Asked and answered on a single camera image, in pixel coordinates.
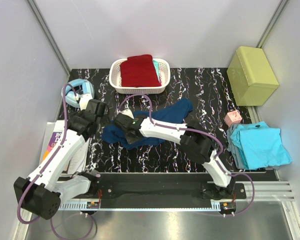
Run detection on light blue headphones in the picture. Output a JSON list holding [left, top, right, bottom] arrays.
[[61, 78, 95, 109]]

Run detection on folded teal t shirt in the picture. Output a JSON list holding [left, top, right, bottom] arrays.
[[152, 59, 161, 83]]

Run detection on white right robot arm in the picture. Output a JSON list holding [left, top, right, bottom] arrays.
[[113, 112, 236, 199]]

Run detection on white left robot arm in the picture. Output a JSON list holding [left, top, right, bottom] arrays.
[[13, 99, 109, 224]]

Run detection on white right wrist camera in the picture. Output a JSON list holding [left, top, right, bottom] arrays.
[[120, 109, 134, 119]]

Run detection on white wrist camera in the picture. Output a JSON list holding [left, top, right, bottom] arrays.
[[74, 93, 93, 110], [120, 109, 134, 119]]

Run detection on navy blue t shirt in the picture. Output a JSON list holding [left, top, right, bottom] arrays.
[[101, 98, 194, 150]]

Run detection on Roald Dahl book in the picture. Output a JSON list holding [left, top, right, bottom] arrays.
[[42, 131, 63, 165]]

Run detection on yellow-green box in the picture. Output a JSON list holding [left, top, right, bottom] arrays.
[[226, 46, 280, 107]]

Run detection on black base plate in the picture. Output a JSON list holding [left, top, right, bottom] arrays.
[[69, 172, 247, 201]]

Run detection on pink cube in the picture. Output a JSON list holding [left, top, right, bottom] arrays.
[[224, 110, 243, 127]]

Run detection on cyan t shirt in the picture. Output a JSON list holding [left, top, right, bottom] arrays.
[[229, 121, 292, 170]]

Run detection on folded red t shirt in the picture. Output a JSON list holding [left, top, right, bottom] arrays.
[[120, 54, 161, 88]]

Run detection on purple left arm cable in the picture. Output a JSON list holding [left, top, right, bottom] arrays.
[[16, 83, 101, 239]]

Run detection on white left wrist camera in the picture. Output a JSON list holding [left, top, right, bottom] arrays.
[[74, 93, 93, 110]]

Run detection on grey-blue t shirt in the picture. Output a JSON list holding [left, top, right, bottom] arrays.
[[226, 124, 248, 170]]

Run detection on white plastic basket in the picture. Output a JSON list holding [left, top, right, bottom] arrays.
[[108, 58, 171, 95]]

